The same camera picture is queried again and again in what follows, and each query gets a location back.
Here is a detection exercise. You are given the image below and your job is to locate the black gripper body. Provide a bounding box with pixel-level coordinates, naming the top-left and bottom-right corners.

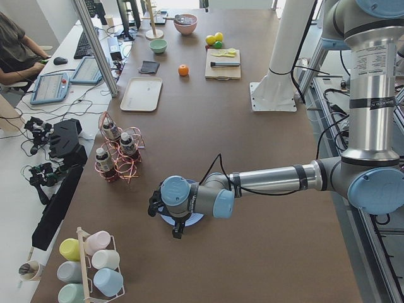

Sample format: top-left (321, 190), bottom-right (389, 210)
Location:
top-left (169, 213), bottom-right (191, 230)

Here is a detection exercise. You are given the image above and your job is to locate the orange fruit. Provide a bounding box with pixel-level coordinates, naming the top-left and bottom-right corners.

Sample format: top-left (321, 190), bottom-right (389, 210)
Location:
top-left (177, 64), bottom-right (189, 76)

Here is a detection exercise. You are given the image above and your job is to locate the blue plate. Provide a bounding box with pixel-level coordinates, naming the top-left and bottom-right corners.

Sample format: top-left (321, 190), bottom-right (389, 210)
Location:
top-left (158, 206), bottom-right (204, 227)

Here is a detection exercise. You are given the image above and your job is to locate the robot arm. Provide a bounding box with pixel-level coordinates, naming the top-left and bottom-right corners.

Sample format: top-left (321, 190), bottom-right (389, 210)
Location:
top-left (148, 1), bottom-right (403, 238)

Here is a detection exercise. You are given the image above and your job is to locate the white cup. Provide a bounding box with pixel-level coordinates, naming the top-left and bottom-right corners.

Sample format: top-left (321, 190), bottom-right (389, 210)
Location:
top-left (92, 249), bottom-right (121, 270)

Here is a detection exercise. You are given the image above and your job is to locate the pink cup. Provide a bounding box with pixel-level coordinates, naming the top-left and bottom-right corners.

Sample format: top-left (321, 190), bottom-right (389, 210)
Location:
top-left (84, 230), bottom-right (111, 256)

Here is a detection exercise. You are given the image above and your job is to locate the blue cup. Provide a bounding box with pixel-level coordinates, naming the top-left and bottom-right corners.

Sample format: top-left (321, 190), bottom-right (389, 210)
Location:
top-left (93, 268), bottom-right (123, 297)

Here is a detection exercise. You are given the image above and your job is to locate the tea bottle two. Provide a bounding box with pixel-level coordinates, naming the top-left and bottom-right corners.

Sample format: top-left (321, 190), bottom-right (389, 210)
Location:
top-left (120, 132), bottom-right (140, 160)

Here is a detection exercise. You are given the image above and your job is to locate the tea bottle three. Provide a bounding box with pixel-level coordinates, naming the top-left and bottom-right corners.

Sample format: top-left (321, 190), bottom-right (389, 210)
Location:
top-left (95, 147), bottom-right (118, 182)

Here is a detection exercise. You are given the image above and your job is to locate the wooden cup rack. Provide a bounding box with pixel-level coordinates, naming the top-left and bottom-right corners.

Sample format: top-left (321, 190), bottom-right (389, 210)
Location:
top-left (76, 227), bottom-right (126, 303)

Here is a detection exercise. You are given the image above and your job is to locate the yellow cup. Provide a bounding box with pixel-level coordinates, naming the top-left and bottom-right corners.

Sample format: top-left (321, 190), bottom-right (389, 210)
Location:
top-left (59, 238), bottom-right (80, 261)

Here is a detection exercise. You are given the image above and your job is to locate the tea bottle one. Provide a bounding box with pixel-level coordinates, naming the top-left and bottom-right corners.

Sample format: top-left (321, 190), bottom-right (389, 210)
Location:
top-left (102, 121), bottom-right (121, 141)

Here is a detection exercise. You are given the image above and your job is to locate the grey cup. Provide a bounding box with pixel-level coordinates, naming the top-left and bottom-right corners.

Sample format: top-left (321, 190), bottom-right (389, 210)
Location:
top-left (57, 261), bottom-right (82, 283)

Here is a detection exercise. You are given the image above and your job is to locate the green cup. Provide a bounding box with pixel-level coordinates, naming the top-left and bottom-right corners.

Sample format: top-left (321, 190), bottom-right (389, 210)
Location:
top-left (57, 283), bottom-right (84, 303)

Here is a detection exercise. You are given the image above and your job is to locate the cream rabbit tray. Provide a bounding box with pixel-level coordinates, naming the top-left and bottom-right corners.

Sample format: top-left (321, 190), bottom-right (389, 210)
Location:
top-left (120, 77), bottom-right (162, 112)

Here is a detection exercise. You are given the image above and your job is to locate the paper cup with utensils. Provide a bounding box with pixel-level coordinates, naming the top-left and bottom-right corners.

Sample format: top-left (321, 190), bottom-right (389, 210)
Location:
top-left (18, 260), bottom-right (45, 282)

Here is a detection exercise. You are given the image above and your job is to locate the grey folded cloth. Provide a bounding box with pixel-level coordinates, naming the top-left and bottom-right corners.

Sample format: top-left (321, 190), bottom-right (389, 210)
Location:
top-left (138, 61), bottom-right (160, 74)

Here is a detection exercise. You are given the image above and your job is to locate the wooden cutting board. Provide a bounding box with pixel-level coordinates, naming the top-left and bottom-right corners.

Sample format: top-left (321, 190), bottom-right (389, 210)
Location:
top-left (205, 48), bottom-right (241, 80)

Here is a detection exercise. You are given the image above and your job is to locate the teach pendant far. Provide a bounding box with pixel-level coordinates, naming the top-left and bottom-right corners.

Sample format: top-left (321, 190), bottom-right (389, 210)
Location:
top-left (70, 56), bottom-right (102, 85)

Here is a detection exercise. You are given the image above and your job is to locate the teach pendant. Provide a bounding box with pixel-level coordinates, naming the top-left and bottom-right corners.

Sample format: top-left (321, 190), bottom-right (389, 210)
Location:
top-left (70, 56), bottom-right (102, 85)
top-left (30, 73), bottom-right (69, 105)

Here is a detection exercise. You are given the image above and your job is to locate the yellow plastic knife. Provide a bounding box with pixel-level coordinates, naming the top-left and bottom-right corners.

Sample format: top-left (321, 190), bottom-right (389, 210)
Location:
top-left (211, 50), bottom-right (237, 57)

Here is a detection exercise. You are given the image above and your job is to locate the green bowl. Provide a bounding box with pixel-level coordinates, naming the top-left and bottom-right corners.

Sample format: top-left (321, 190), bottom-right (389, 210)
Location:
top-left (149, 39), bottom-right (167, 54)

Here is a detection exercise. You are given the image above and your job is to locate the green lime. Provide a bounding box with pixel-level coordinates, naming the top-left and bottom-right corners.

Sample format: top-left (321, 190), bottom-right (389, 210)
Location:
top-left (212, 41), bottom-right (223, 49)

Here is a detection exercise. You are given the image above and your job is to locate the teach pendant near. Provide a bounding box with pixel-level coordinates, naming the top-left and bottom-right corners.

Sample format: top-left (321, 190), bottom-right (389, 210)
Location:
top-left (30, 73), bottom-right (69, 105)

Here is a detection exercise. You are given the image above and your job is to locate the wooden cup tree stand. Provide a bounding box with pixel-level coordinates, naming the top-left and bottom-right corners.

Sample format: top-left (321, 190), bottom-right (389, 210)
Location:
top-left (143, 0), bottom-right (164, 41)

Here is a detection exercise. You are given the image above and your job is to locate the whole lemon two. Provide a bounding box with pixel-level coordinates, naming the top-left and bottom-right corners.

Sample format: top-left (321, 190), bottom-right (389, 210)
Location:
top-left (214, 32), bottom-right (223, 42)

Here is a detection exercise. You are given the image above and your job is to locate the pink bowl with ice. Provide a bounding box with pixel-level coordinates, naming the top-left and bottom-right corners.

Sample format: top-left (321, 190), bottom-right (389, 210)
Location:
top-left (174, 14), bottom-right (198, 35)

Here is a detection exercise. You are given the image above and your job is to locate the black keyboard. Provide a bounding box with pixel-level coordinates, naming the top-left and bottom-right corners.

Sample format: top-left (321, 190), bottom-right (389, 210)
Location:
top-left (73, 31), bottom-right (93, 59)

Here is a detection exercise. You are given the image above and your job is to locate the black computer mouse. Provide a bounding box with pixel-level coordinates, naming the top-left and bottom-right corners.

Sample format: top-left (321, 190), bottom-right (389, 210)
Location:
top-left (53, 57), bottom-right (68, 66)

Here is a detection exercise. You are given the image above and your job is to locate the metal ice scoop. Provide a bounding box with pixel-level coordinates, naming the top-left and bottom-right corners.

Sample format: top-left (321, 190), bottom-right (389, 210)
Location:
top-left (165, 14), bottom-right (193, 25)

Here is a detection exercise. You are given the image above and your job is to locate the seated person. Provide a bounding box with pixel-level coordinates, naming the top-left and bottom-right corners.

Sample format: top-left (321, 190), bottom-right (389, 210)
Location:
top-left (1, 13), bottom-right (50, 85)

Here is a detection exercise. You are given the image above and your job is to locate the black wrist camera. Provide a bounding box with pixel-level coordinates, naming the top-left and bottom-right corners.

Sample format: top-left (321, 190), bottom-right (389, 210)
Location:
top-left (148, 190), bottom-right (167, 217)

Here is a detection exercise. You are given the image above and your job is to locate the copper wire bottle rack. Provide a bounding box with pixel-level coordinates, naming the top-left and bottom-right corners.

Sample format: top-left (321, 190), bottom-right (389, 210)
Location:
top-left (94, 112), bottom-right (145, 183)

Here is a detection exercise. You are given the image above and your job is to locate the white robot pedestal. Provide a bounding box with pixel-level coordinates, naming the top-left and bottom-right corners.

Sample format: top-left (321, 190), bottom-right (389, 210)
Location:
top-left (250, 1), bottom-right (317, 112)

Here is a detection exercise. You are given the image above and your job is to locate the aluminium frame post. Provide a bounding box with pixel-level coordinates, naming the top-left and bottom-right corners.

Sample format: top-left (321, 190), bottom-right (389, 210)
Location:
top-left (72, 0), bottom-right (118, 97)

